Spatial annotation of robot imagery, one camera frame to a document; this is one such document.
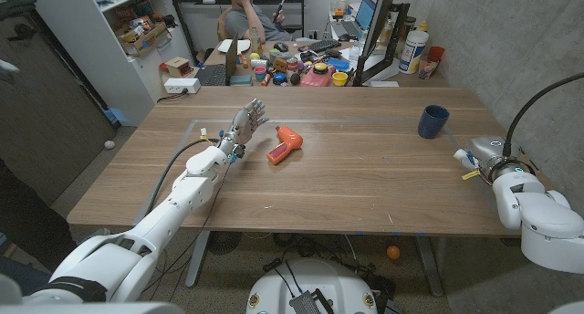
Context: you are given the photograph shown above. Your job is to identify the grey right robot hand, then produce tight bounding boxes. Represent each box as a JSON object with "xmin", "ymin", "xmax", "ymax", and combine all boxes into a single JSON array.
[{"xmin": 464, "ymin": 136, "xmax": 507, "ymax": 176}]

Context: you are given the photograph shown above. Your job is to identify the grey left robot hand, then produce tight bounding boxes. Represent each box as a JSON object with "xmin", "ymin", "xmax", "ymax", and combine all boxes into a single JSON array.
[{"xmin": 217, "ymin": 98, "xmax": 270, "ymax": 158}]

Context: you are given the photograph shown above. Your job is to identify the grey gloved person hand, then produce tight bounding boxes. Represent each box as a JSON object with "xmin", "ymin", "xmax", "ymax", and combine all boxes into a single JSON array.
[{"xmin": 0, "ymin": 58, "xmax": 22, "ymax": 85}]

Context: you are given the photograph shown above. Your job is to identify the orange electric screwdriver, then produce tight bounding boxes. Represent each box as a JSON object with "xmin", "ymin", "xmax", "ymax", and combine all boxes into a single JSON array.
[{"xmin": 266, "ymin": 125, "xmax": 304, "ymax": 166}]

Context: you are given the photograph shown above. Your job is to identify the dark blue cup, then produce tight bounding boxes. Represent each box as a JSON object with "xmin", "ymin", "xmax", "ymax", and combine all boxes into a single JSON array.
[{"xmin": 417, "ymin": 104, "xmax": 451, "ymax": 140}]

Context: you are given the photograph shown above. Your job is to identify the black laptop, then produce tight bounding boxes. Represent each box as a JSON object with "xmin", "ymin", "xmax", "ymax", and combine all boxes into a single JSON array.
[{"xmin": 195, "ymin": 34, "xmax": 240, "ymax": 88}]

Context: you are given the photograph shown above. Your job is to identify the dark wooden door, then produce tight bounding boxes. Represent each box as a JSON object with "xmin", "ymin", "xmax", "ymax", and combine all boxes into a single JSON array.
[{"xmin": 0, "ymin": 10, "xmax": 119, "ymax": 205}]

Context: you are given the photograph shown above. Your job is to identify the white power box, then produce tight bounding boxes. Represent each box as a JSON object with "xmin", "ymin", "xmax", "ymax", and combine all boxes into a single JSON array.
[{"xmin": 163, "ymin": 77, "xmax": 202, "ymax": 95}]

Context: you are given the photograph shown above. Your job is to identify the white plate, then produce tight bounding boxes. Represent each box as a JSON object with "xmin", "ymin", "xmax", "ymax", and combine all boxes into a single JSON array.
[{"xmin": 216, "ymin": 38, "xmax": 252, "ymax": 55}]

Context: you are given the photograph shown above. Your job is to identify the glass bottle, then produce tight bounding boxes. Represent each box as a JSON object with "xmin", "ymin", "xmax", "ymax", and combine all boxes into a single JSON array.
[{"xmin": 249, "ymin": 26, "xmax": 264, "ymax": 58}]

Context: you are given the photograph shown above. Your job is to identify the pink box yellow button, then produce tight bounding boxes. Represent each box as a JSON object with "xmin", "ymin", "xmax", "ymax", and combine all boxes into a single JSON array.
[{"xmin": 299, "ymin": 62, "xmax": 337, "ymax": 88}]

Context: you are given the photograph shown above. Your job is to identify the small wooden box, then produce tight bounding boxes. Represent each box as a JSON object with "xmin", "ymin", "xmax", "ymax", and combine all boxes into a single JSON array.
[{"xmin": 164, "ymin": 57, "xmax": 193, "ymax": 79}]

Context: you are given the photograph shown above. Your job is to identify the white shelf unit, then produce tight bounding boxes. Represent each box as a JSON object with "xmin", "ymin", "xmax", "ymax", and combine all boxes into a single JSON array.
[{"xmin": 20, "ymin": 0, "xmax": 195, "ymax": 127}]

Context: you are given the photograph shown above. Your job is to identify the tan chair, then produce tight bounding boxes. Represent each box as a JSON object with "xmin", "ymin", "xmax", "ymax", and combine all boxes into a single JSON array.
[{"xmin": 216, "ymin": 7, "xmax": 234, "ymax": 42}]

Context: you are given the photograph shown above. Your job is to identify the seated person grey shirt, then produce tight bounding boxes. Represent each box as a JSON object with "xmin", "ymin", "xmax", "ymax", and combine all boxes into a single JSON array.
[{"xmin": 222, "ymin": 0, "xmax": 293, "ymax": 42}]

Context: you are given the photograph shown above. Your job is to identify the printed drinking glass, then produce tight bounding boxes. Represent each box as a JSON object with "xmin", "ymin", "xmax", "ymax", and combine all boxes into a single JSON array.
[{"xmin": 417, "ymin": 56, "xmax": 438, "ymax": 80}]

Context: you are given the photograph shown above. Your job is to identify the black keyboard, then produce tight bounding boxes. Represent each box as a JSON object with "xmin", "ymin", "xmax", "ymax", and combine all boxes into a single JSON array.
[{"xmin": 308, "ymin": 38, "xmax": 342, "ymax": 54}]

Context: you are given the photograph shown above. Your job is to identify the black round fan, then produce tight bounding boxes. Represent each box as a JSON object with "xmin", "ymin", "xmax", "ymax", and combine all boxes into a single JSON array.
[{"xmin": 207, "ymin": 230, "xmax": 243, "ymax": 256}]

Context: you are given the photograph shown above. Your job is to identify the white wipes canister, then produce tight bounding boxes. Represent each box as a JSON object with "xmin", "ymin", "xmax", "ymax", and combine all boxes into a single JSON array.
[{"xmin": 398, "ymin": 29, "xmax": 430, "ymax": 75}]

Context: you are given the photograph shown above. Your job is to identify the grey metal table leg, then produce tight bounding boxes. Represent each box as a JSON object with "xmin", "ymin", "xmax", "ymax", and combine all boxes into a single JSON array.
[
  {"xmin": 184, "ymin": 230, "xmax": 211, "ymax": 288},
  {"xmin": 413, "ymin": 235, "xmax": 444, "ymax": 298}
]

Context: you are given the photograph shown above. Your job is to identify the cardboard box of items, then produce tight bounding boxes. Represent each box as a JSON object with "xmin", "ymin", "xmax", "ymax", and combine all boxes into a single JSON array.
[{"xmin": 119, "ymin": 21, "xmax": 169, "ymax": 58}]

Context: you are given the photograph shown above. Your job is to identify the standing person dark clothes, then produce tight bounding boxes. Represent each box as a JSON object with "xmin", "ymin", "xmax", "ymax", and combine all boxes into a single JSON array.
[{"xmin": 0, "ymin": 158, "xmax": 111, "ymax": 297}]

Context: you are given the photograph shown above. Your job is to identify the black computer monitor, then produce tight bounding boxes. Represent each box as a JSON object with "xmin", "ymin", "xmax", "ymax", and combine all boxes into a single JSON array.
[{"xmin": 353, "ymin": 0, "xmax": 412, "ymax": 88}]

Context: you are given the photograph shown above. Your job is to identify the laptop with blue screen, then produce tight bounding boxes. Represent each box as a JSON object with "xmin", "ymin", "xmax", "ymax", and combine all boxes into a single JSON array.
[{"xmin": 335, "ymin": 0, "xmax": 378, "ymax": 37}]

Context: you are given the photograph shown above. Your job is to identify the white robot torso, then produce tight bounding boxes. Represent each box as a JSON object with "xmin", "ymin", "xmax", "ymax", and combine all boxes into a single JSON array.
[{"xmin": 245, "ymin": 257, "xmax": 379, "ymax": 314}]

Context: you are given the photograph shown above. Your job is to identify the black door handle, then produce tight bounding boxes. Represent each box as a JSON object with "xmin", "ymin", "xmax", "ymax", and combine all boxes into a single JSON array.
[{"xmin": 7, "ymin": 23, "xmax": 37, "ymax": 42}]

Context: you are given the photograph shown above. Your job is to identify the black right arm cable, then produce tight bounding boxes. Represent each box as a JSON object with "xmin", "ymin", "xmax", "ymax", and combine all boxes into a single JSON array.
[{"xmin": 502, "ymin": 71, "xmax": 584, "ymax": 158}]

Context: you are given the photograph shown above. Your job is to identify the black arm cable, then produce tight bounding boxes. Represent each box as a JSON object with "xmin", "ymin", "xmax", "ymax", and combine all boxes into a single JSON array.
[
  {"xmin": 144, "ymin": 138, "xmax": 220, "ymax": 217},
  {"xmin": 502, "ymin": 71, "xmax": 584, "ymax": 158}
]

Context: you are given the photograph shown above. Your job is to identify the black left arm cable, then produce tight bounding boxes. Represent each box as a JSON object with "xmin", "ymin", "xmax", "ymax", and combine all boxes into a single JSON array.
[{"xmin": 144, "ymin": 138, "xmax": 220, "ymax": 217}]

